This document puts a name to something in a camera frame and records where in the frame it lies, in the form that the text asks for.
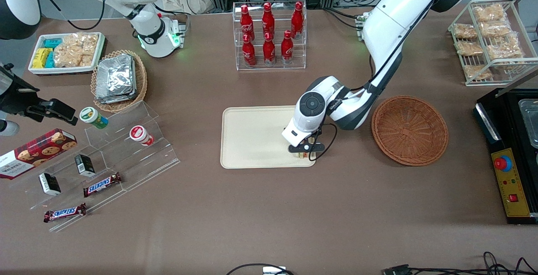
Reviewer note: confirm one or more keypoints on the red lid snack cup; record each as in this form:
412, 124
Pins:
141, 135

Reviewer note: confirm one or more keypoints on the oval wicker basket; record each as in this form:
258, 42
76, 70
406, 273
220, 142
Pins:
141, 81

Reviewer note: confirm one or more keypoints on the clear acrylic bottle rack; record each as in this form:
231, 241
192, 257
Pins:
271, 68

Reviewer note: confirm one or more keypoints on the small white device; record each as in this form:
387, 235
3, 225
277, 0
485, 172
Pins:
274, 271

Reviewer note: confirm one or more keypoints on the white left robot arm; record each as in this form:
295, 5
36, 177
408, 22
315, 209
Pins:
378, 35

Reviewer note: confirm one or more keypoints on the clear bag of snacks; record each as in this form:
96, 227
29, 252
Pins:
478, 72
465, 31
469, 48
496, 29
489, 13
504, 48

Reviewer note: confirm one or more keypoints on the black plug connector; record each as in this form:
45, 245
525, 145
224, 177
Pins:
396, 271

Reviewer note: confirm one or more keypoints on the round brown wicker basket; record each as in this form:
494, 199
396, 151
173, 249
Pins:
410, 132

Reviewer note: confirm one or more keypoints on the red cola bottle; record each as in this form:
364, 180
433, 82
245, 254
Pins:
287, 48
249, 52
268, 20
269, 51
246, 22
297, 20

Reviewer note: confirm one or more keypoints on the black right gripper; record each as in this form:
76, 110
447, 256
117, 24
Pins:
16, 97

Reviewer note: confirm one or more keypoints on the green lid snack cup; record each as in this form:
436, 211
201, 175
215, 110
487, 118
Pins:
93, 117

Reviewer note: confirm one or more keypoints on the triangle sandwich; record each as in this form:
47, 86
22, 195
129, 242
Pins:
300, 154

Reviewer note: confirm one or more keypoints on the small black box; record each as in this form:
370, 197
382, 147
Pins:
49, 183
85, 165

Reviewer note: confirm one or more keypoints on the white rectangular snack tray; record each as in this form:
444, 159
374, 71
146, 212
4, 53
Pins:
67, 70

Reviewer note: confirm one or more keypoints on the clear acrylic stepped display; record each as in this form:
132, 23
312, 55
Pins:
138, 161

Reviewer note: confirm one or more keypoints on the brown chocolate bar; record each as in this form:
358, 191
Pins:
102, 184
64, 212

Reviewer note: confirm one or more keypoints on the yellow control panel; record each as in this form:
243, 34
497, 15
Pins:
510, 186

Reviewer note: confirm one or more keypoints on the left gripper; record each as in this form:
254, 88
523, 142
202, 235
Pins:
318, 132

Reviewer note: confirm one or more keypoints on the beige plastic tray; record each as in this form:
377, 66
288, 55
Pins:
252, 137

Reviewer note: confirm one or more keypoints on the clear bag of crackers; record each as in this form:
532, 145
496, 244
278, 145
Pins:
75, 50

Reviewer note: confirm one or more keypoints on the teal snack pack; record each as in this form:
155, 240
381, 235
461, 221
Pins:
53, 43
50, 59

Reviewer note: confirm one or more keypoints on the yellow snack pack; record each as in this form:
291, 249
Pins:
41, 53
38, 62

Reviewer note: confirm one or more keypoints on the red tartan cookie box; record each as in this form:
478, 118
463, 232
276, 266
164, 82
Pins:
38, 151

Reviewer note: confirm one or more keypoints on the black countertop machine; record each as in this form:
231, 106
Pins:
512, 119

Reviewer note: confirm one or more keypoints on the grey metal bar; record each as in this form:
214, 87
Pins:
517, 82

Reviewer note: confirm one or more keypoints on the silver foil packet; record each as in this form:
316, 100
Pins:
115, 98
115, 73

